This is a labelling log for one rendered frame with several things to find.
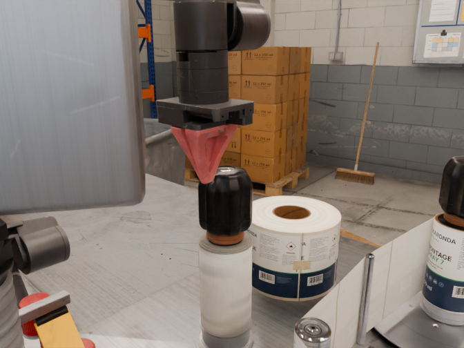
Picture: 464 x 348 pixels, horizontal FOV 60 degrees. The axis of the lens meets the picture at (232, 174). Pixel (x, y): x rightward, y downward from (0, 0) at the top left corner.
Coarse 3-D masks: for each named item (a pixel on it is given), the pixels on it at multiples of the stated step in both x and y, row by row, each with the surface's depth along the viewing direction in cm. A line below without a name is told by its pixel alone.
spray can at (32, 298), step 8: (32, 296) 44; (40, 296) 44; (48, 296) 44; (24, 304) 43; (32, 320) 42; (24, 328) 43; (32, 328) 43; (24, 336) 43; (32, 336) 43; (24, 344) 43; (32, 344) 43
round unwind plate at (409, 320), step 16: (416, 304) 75; (384, 320) 70; (400, 320) 70; (416, 320) 70; (432, 320) 70; (384, 336) 67; (400, 336) 66; (416, 336) 66; (432, 336) 66; (448, 336) 66
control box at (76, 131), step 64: (0, 0) 12; (64, 0) 13; (128, 0) 13; (0, 64) 13; (64, 64) 13; (128, 64) 14; (0, 128) 14; (64, 128) 14; (128, 128) 14; (0, 192) 14; (64, 192) 15; (128, 192) 15
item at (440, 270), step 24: (456, 168) 64; (456, 192) 65; (456, 216) 66; (432, 240) 70; (456, 240) 65; (432, 264) 70; (456, 264) 66; (432, 288) 70; (456, 288) 67; (432, 312) 71; (456, 312) 68
